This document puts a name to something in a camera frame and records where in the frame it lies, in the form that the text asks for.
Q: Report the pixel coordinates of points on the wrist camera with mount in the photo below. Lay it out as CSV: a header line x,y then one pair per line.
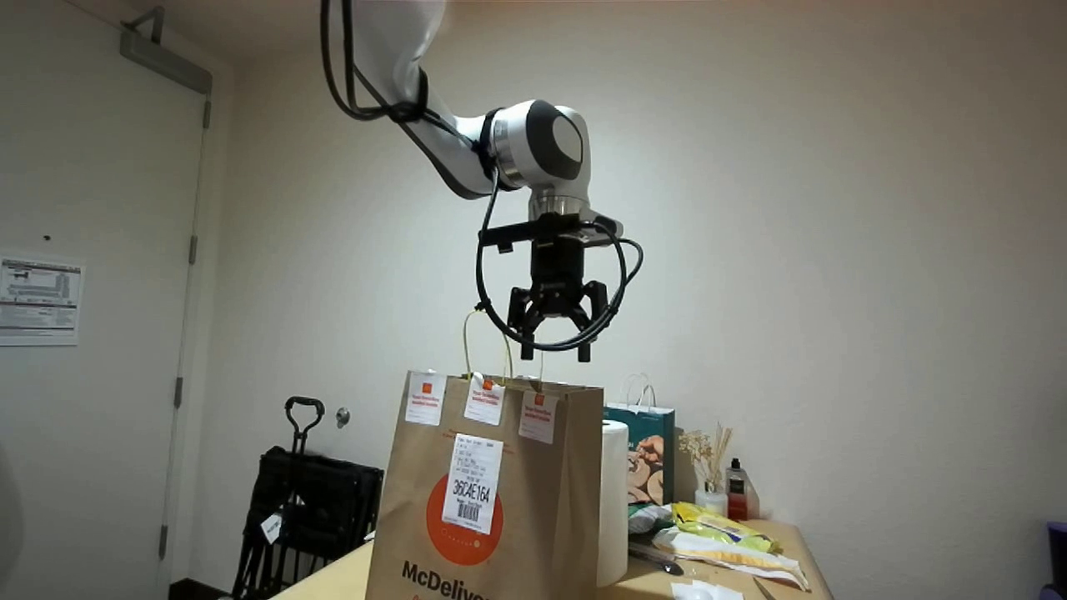
x,y
550,229

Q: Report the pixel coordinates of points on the grey door closer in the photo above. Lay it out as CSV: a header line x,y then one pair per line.
x,y
167,58

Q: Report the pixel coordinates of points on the white paper door notice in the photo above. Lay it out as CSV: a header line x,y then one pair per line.
x,y
38,300

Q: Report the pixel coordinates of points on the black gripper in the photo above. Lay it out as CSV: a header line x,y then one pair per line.
x,y
558,272

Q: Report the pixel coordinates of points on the white paper towel roll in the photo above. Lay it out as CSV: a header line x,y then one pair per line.
x,y
615,500

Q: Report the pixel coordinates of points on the yellow green snack packet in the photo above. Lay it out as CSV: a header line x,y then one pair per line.
x,y
721,526

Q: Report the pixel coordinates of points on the reed sticks in glass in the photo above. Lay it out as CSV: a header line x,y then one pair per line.
x,y
707,456

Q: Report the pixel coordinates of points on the white door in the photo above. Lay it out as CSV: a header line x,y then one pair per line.
x,y
87,443

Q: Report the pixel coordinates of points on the teal donut print gift bag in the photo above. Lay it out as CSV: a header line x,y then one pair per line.
x,y
652,456

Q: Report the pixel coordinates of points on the white snack packet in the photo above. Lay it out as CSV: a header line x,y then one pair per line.
x,y
734,560

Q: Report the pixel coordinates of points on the small red sauce bottle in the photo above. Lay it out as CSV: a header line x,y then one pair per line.
x,y
737,493

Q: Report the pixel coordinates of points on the brown McDelivery paper bag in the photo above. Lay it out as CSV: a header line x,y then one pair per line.
x,y
500,520

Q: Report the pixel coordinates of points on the black folding cart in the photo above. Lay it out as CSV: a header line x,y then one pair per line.
x,y
310,500

